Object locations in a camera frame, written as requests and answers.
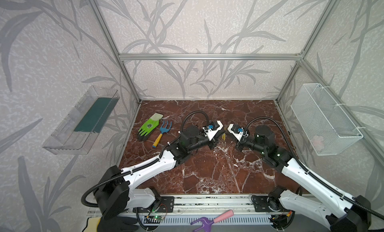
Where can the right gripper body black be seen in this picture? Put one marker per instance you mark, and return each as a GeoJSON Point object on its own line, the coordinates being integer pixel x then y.
{"type": "Point", "coordinates": [237, 142]}

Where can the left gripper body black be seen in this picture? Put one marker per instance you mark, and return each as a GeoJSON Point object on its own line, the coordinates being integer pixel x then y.
{"type": "Point", "coordinates": [212, 140]}

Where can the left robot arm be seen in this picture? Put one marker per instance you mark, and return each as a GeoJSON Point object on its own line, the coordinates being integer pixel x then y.
{"type": "Point", "coordinates": [118, 190]}

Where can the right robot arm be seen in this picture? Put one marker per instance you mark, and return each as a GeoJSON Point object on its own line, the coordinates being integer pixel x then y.
{"type": "Point", "coordinates": [334, 209]}

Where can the green gardening glove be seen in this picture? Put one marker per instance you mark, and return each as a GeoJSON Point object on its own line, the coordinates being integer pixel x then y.
{"type": "Point", "coordinates": [147, 127]}

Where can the green circuit board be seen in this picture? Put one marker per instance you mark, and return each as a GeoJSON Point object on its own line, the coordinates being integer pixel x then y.
{"type": "Point", "coordinates": [155, 219]}

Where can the black rubber glove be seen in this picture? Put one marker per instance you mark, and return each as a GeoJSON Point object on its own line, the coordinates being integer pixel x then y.
{"type": "Point", "coordinates": [118, 224]}

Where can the blue hand rake yellow handle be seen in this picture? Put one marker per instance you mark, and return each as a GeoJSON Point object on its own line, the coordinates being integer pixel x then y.
{"type": "Point", "coordinates": [165, 128]}

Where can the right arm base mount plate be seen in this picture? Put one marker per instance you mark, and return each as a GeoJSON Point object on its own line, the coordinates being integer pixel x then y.
{"type": "Point", "coordinates": [266, 204]}

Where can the white wire mesh basket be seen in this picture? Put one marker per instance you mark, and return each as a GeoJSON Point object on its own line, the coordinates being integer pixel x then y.
{"type": "Point", "coordinates": [326, 124]}

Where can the aluminium front rail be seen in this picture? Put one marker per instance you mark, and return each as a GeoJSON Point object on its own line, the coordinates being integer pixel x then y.
{"type": "Point", "coordinates": [204, 204]}

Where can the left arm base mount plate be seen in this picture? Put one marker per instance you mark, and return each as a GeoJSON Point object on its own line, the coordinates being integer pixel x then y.
{"type": "Point", "coordinates": [161, 205]}

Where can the purple rake pink handle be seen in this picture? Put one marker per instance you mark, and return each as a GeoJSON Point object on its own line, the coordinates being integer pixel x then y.
{"type": "Point", "coordinates": [207, 223]}

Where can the aluminium cage frame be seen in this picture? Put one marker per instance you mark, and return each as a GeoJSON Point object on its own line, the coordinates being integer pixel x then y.
{"type": "Point", "coordinates": [300, 59]}

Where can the clear plastic wall tray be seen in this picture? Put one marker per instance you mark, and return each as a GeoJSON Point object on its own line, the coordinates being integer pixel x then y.
{"type": "Point", "coordinates": [79, 130]}

